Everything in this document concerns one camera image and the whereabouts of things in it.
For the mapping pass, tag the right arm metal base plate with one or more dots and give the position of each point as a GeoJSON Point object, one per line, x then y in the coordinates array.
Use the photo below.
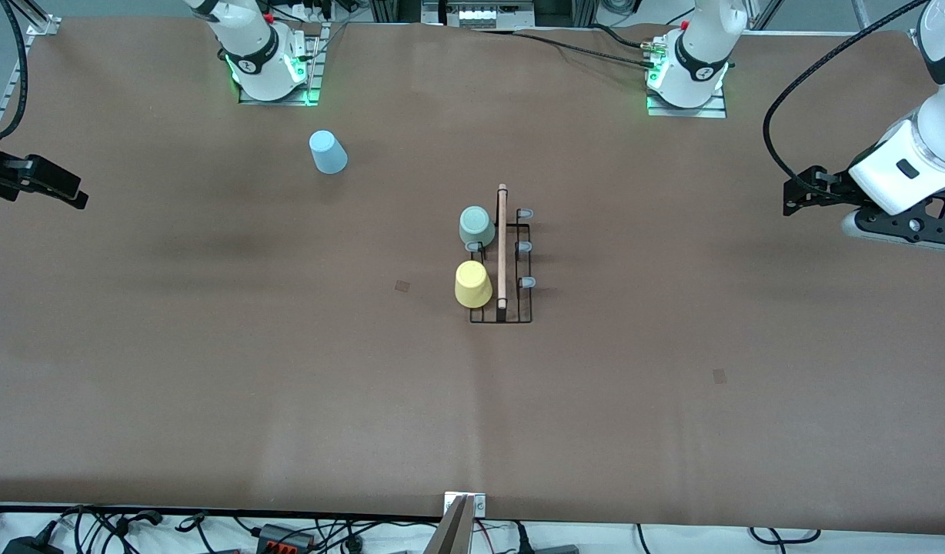
{"type": "Point", "coordinates": [315, 69]}

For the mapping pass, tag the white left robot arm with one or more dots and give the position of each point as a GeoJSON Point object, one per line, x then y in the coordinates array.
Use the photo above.
{"type": "Point", "coordinates": [699, 54]}

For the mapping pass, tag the black power adapter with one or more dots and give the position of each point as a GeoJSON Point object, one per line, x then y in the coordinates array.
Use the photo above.
{"type": "Point", "coordinates": [30, 546]}

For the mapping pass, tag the light blue plastic cup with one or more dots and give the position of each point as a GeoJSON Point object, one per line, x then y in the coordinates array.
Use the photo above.
{"type": "Point", "coordinates": [328, 152]}

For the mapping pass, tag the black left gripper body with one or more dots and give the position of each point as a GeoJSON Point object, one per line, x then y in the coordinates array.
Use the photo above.
{"type": "Point", "coordinates": [833, 191]}

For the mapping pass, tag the grey flat box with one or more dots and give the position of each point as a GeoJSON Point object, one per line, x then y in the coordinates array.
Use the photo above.
{"type": "Point", "coordinates": [557, 549]}

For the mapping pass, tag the aluminium camera pole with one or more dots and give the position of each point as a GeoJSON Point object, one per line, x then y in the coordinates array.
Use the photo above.
{"type": "Point", "coordinates": [453, 535]}

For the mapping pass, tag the black plug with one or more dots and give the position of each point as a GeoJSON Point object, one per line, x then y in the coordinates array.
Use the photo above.
{"type": "Point", "coordinates": [524, 538]}

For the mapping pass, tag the pale green plastic cup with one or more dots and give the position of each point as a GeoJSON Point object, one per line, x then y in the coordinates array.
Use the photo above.
{"type": "Point", "coordinates": [476, 225]}

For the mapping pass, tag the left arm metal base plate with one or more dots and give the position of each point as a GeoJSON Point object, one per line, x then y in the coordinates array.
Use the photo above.
{"type": "Point", "coordinates": [688, 112]}

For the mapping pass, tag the black orange connector box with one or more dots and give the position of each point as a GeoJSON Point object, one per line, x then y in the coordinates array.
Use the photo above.
{"type": "Point", "coordinates": [284, 536]}

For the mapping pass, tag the small metal clamp bracket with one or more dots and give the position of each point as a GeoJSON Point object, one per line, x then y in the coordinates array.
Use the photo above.
{"type": "Point", "coordinates": [480, 504]}

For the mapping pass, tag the yellow plastic cup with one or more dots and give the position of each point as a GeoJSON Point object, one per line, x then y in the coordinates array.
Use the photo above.
{"type": "Point", "coordinates": [473, 285]}

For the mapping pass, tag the white power strip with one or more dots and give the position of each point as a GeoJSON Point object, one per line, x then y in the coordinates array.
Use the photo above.
{"type": "Point", "coordinates": [476, 15]}

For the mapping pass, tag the brown table mat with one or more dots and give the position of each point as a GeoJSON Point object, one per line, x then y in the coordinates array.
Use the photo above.
{"type": "Point", "coordinates": [596, 423]}

